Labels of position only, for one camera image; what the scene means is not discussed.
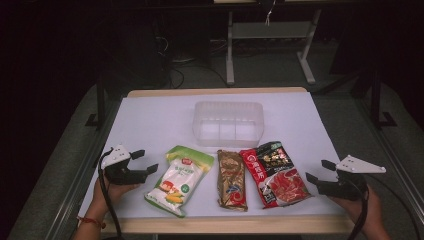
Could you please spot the person's right hand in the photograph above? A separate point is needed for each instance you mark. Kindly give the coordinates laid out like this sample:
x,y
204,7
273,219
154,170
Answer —
x,y
363,211

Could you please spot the white table sheet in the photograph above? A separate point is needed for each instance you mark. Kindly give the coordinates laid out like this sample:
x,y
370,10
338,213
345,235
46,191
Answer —
x,y
153,123

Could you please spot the red and black food packet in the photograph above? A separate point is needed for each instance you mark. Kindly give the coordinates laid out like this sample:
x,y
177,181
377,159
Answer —
x,y
276,176

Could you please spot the person's left hand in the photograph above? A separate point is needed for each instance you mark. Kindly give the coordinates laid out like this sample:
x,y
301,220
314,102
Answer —
x,y
115,191

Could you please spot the black metal stand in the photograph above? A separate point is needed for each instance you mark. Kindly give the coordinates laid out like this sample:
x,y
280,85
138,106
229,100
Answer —
x,y
376,100
101,103

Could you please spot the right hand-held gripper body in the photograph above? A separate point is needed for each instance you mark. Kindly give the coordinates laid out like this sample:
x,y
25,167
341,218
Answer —
x,y
346,186

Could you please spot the clear plastic container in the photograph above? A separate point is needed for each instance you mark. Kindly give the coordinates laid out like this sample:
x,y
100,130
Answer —
x,y
228,125

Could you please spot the gold and brown food packet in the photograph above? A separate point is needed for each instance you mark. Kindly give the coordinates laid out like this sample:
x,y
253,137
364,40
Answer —
x,y
231,180

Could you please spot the green and white food packet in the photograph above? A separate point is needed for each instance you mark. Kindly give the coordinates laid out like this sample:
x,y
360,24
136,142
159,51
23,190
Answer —
x,y
180,181

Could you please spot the white metal desk frame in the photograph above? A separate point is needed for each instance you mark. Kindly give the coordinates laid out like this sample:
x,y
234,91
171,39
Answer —
x,y
266,30

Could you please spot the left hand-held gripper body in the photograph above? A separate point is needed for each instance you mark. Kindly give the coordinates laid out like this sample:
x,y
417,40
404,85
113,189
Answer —
x,y
117,171

